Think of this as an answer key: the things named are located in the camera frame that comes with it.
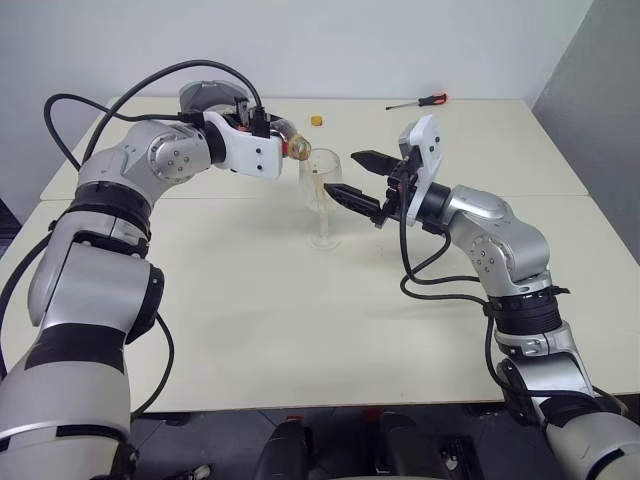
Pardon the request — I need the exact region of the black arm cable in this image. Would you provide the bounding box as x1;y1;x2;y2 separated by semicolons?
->
129;309;176;416
397;164;532;417
79;59;266;169
43;92;191;171

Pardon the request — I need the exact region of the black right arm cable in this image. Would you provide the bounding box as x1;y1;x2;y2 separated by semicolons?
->
397;164;532;417

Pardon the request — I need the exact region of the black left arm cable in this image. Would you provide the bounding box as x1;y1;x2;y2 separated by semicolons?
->
43;92;191;171
79;59;266;169
129;309;176;416

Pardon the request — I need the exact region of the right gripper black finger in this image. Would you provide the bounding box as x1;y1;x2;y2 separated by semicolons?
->
323;182;382;222
350;148;402;177

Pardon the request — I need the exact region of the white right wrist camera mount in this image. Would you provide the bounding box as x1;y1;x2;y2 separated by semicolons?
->
397;114;446;228

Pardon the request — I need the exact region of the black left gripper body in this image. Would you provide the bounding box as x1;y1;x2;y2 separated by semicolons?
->
222;105;275;141

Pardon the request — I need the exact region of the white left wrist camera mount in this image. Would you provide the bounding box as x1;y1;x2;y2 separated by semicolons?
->
203;110;284;180

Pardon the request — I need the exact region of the clear wine glass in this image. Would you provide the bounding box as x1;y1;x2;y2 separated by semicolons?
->
297;146;346;251

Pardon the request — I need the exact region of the dark rounded shape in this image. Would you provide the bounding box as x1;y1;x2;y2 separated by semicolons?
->
256;416;315;480

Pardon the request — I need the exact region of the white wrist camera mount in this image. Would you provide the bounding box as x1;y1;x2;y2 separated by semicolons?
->
397;114;446;228
203;110;284;180

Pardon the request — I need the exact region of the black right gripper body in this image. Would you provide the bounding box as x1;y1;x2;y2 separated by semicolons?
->
371;158;420;230

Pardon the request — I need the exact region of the grey partition panel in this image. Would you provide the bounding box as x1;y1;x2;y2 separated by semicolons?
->
531;0;640;284

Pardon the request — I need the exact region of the black orange handled screwdriver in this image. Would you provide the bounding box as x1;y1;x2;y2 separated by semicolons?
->
384;92;450;112

